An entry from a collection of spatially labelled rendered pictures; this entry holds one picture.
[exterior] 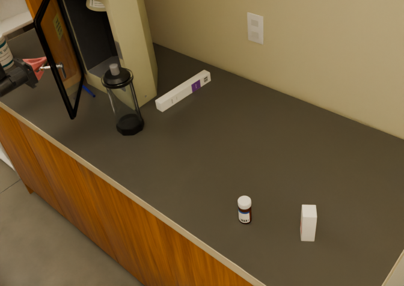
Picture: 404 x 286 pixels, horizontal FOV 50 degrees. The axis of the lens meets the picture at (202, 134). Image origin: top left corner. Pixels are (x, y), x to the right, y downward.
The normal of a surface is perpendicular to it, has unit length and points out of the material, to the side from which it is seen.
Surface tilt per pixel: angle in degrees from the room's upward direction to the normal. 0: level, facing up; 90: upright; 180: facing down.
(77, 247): 0
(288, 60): 90
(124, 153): 0
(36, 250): 0
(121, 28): 90
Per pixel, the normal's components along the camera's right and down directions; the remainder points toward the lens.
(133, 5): 0.74, 0.38
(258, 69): -0.66, 0.55
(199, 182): -0.11, -0.74
